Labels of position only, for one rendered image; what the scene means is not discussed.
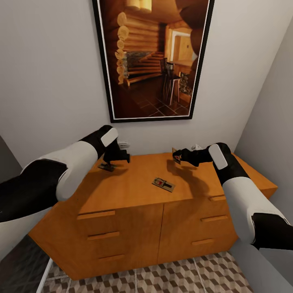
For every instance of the mousetrap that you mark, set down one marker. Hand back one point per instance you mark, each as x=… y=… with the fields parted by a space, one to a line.
x=107 y=167
x=176 y=158
x=163 y=184

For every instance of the door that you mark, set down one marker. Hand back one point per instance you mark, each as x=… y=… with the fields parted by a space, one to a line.
x=22 y=269

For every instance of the cabinet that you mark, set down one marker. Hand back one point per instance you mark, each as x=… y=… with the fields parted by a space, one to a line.
x=118 y=221

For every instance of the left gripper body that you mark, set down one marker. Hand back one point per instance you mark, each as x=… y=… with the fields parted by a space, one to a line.
x=119 y=155

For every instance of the picture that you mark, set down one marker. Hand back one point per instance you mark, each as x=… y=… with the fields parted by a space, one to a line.
x=152 y=54

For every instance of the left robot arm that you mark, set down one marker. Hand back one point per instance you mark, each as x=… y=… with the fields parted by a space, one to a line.
x=54 y=177

